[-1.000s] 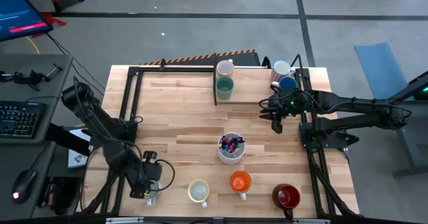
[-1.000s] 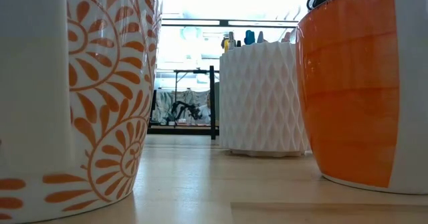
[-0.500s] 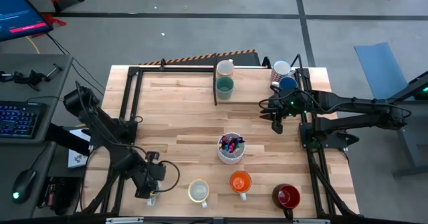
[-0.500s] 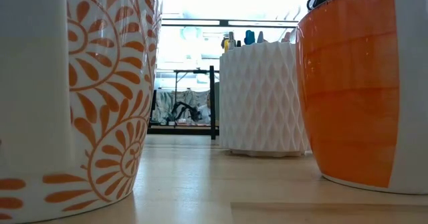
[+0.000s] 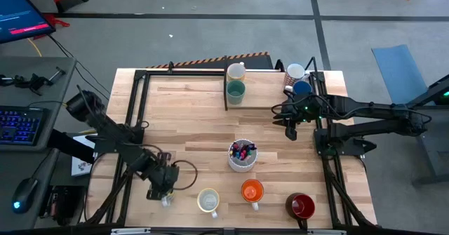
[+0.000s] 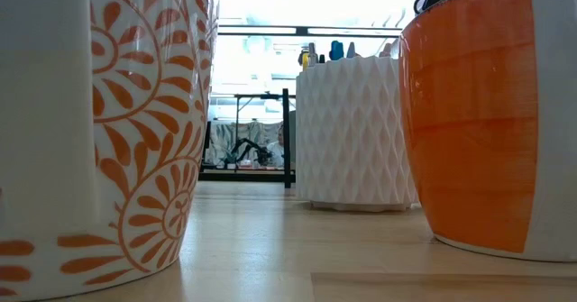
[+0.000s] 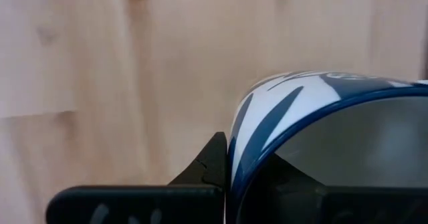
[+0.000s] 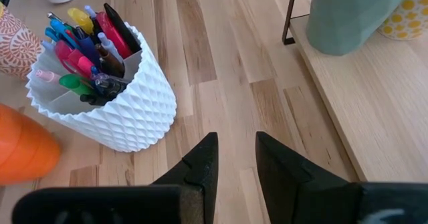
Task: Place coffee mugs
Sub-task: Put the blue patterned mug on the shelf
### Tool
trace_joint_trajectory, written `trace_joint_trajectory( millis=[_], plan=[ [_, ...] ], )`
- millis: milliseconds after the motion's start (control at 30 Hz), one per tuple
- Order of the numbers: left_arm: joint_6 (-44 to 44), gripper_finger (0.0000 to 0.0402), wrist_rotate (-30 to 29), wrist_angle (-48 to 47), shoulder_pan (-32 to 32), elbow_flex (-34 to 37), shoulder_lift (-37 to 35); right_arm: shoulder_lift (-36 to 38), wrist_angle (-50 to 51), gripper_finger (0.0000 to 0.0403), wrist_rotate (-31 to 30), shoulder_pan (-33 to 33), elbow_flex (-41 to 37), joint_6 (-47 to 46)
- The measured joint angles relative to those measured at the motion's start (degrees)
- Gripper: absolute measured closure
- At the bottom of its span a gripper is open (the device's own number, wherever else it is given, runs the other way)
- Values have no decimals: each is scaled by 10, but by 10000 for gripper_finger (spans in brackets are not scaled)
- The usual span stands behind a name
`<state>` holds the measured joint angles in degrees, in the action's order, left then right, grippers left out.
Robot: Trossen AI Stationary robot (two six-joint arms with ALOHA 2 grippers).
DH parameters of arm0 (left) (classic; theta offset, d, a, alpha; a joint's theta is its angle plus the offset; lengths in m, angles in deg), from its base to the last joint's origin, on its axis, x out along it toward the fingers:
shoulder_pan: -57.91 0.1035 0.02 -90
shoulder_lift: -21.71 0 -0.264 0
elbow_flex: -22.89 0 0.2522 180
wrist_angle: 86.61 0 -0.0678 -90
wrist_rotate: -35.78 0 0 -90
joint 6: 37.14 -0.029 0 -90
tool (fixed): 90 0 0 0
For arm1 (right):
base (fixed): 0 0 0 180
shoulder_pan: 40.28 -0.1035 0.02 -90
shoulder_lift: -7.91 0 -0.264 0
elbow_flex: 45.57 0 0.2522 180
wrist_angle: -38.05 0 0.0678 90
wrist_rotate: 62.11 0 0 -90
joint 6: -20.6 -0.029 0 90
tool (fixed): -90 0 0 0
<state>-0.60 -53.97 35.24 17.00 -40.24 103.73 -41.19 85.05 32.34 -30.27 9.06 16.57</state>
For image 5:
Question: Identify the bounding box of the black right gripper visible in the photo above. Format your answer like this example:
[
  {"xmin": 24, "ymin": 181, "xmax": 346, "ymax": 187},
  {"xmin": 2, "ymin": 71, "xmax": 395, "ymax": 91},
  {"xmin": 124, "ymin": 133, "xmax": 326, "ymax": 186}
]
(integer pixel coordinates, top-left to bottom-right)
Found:
[{"xmin": 272, "ymin": 93, "xmax": 324, "ymax": 128}]

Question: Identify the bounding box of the plain white mug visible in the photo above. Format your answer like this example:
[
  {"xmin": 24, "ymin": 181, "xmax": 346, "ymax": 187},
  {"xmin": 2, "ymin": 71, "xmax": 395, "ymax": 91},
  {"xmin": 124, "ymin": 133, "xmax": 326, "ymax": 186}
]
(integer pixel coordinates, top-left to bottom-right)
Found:
[{"xmin": 160, "ymin": 192, "xmax": 175, "ymax": 208}]

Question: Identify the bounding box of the blue and white mug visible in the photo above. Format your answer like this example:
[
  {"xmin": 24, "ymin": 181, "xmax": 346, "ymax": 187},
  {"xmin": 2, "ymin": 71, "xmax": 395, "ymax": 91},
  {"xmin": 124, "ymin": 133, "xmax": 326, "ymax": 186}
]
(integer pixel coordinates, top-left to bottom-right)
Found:
[{"xmin": 284, "ymin": 80, "xmax": 314, "ymax": 98}]

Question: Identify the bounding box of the white mug orange floral pattern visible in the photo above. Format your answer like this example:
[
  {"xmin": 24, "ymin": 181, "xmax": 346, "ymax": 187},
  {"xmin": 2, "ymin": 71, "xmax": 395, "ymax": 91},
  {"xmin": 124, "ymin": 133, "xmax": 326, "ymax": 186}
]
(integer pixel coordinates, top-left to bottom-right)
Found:
[{"xmin": 196, "ymin": 187, "xmax": 221, "ymax": 219}]

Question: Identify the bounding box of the white mug brown dot pattern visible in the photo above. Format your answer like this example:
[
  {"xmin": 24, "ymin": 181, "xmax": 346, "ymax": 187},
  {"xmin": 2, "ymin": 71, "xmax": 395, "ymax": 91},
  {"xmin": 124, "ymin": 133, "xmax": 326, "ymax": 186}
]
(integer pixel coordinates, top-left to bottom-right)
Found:
[{"xmin": 282, "ymin": 62, "xmax": 311, "ymax": 90}]

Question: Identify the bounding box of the green mug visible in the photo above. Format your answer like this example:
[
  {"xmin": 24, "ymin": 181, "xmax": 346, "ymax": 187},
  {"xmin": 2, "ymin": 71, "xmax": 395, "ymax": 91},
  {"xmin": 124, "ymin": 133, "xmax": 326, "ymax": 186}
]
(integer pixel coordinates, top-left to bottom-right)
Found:
[{"xmin": 226, "ymin": 79, "xmax": 246, "ymax": 106}]

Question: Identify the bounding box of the yellow checked mug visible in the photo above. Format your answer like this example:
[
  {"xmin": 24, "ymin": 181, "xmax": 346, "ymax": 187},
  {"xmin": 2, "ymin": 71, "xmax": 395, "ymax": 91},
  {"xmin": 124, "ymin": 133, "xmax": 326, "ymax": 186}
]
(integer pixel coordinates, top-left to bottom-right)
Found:
[{"xmin": 226, "ymin": 62, "xmax": 247, "ymax": 83}]

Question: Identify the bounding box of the orange mug white handle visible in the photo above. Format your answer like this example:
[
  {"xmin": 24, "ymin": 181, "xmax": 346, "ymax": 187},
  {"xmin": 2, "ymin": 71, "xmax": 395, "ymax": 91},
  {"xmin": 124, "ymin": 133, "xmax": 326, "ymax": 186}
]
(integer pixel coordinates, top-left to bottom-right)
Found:
[{"xmin": 240, "ymin": 178, "xmax": 265, "ymax": 212}]

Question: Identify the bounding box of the red mug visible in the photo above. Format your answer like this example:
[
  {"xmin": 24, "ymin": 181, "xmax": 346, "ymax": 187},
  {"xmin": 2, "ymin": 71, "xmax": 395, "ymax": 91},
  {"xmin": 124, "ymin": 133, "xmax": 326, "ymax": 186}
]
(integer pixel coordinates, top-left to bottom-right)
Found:
[{"xmin": 284, "ymin": 192, "xmax": 316, "ymax": 230}]

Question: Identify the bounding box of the white textured pen cup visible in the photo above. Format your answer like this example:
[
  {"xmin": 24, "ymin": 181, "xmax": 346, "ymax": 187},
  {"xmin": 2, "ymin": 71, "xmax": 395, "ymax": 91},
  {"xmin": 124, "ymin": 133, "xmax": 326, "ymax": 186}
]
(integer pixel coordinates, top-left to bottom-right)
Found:
[{"xmin": 227, "ymin": 138, "xmax": 259, "ymax": 173}]

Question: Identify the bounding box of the white printed booklet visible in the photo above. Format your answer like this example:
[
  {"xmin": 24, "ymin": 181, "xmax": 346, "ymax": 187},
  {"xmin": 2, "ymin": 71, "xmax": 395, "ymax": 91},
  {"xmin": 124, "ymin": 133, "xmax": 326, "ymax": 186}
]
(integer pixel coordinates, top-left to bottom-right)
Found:
[{"xmin": 71, "ymin": 133, "xmax": 98, "ymax": 178}]

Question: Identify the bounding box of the black chair armrest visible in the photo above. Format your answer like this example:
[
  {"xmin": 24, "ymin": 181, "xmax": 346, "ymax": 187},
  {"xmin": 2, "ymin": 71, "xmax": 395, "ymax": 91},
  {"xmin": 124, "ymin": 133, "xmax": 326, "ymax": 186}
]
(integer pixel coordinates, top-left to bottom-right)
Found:
[{"xmin": 46, "ymin": 128, "xmax": 96, "ymax": 165}]

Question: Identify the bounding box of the black equipment box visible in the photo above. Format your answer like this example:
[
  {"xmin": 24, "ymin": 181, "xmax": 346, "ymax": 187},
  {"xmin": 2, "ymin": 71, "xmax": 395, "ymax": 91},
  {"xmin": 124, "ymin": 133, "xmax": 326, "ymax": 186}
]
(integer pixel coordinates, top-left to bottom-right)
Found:
[{"xmin": 38, "ymin": 183, "xmax": 88, "ymax": 226}]

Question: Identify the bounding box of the blue floor mat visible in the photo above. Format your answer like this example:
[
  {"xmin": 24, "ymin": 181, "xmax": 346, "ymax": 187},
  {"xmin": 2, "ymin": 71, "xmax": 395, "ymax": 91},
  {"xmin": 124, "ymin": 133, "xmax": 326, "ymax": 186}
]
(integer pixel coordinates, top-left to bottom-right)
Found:
[{"xmin": 370, "ymin": 44, "xmax": 432, "ymax": 106}]

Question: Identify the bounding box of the black computer mouse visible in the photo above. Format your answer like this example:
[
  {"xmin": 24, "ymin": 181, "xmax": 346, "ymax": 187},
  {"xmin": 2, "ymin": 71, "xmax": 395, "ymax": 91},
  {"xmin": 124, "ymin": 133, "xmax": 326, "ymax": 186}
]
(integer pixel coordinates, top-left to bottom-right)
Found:
[{"xmin": 11, "ymin": 177, "xmax": 40, "ymax": 215}]

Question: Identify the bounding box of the grey desk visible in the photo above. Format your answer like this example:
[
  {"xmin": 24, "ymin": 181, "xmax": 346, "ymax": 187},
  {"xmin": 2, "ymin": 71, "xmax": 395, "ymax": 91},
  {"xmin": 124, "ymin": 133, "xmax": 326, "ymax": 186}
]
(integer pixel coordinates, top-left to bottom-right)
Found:
[{"xmin": 0, "ymin": 55, "xmax": 79, "ymax": 233}]

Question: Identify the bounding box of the backlit black keyboard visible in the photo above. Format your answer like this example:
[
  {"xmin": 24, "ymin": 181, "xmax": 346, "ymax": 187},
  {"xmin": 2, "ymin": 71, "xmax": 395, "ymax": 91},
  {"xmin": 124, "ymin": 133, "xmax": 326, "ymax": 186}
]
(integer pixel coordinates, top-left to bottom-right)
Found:
[{"xmin": 0, "ymin": 105, "xmax": 51, "ymax": 147}]

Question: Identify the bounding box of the dark metal stand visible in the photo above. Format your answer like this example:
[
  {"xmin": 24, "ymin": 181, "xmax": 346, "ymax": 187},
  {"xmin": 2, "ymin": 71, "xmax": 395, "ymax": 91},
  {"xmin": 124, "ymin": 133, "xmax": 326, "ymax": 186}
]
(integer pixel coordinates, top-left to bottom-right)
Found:
[{"xmin": 406, "ymin": 74, "xmax": 449, "ymax": 187}]

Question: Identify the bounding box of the black clamp tool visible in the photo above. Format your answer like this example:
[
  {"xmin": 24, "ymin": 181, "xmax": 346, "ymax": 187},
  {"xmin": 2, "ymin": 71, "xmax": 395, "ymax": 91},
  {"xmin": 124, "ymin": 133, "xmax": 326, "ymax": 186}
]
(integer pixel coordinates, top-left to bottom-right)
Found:
[{"xmin": 0, "ymin": 72, "xmax": 53, "ymax": 96}]

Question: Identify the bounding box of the computer monitor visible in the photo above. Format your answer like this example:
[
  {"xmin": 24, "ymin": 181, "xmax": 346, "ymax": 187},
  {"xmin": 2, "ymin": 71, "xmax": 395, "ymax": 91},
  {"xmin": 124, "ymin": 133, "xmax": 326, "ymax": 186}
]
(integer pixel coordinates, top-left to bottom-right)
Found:
[{"xmin": 0, "ymin": 0, "xmax": 57, "ymax": 45}]

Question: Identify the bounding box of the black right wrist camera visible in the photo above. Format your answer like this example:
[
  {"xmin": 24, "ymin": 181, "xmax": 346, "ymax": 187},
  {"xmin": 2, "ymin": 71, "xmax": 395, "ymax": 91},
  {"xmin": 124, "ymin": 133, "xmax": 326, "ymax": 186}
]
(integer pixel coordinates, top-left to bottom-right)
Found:
[{"xmin": 285, "ymin": 125, "xmax": 300, "ymax": 142}]

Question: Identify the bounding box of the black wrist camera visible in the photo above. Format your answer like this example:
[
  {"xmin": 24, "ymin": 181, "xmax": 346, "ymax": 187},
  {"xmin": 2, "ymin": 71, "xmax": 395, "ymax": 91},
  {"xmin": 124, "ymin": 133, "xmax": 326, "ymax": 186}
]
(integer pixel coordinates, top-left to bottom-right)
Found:
[
  {"xmin": 146, "ymin": 188, "xmax": 163, "ymax": 201},
  {"xmin": 285, "ymin": 125, "xmax": 300, "ymax": 142}
]

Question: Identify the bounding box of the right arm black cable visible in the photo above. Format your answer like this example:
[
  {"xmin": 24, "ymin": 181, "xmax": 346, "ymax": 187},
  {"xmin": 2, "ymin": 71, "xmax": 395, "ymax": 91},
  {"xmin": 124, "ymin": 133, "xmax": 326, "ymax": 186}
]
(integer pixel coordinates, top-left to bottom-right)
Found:
[{"xmin": 271, "ymin": 90, "xmax": 319, "ymax": 119}]

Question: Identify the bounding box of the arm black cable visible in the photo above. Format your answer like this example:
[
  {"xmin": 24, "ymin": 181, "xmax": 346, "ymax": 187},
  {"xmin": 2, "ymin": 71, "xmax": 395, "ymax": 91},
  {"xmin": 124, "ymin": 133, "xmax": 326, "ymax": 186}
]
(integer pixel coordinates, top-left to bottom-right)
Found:
[
  {"xmin": 170, "ymin": 159, "xmax": 199, "ymax": 191},
  {"xmin": 271, "ymin": 90, "xmax": 319, "ymax": 119}
]

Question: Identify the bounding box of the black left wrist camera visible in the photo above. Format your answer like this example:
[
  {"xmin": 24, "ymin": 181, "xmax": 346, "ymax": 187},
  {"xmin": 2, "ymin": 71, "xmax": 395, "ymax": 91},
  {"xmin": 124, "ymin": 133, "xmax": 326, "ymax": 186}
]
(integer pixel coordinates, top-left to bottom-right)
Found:
[{"xmin": 146, "ymin": 188, "xmax": 163, "ymax": 201}]

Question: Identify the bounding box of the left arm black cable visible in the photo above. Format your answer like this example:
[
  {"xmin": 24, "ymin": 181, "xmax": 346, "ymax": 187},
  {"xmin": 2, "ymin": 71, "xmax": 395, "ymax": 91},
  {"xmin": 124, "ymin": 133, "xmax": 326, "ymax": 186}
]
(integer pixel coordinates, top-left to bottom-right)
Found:
[{"xmin": 170, "ymin": 159, "xmax": 199, "ymax": 191}]

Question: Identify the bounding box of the silver bracket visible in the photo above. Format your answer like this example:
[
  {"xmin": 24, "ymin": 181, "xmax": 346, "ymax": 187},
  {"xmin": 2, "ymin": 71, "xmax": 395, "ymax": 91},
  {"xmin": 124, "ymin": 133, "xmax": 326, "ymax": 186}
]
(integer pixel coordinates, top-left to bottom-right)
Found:
[
  {"xmin": 110, "ymin": 227, "xmax": 152, "ymax": 235},
  {"xmin": 307, "ymin": 229, "xmax": 347, "ymax": 235}
]

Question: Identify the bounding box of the black aluminium rig frame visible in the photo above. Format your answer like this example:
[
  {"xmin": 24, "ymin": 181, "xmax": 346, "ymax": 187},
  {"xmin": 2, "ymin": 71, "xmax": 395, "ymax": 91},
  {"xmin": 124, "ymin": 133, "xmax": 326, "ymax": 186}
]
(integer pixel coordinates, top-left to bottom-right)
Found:
[{"xmin": 82, "ymin": 55, "xmax": 378, "ymax": 229}]

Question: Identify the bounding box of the black monitor cable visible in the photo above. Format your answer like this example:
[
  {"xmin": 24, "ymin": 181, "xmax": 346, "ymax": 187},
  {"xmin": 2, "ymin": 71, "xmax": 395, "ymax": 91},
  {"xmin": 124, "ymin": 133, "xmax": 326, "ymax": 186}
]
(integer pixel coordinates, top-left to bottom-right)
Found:
[{"xmin": 47, "ymin": 34, "xmax": 112, "ymax": 96}]

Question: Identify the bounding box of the yellow cable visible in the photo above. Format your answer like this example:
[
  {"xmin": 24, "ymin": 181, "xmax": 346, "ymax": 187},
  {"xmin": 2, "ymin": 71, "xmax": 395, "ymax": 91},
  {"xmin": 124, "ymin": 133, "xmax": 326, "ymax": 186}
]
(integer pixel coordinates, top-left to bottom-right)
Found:
[{"xmin": 27, "ymin": 37, "xmax": 98, "ymax": 135}]

